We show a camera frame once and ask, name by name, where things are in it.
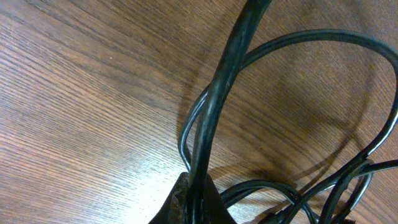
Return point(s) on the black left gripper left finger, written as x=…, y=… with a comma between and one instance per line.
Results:
x=174, y=210

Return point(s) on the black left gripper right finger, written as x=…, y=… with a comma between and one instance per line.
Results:
x=215, y=209

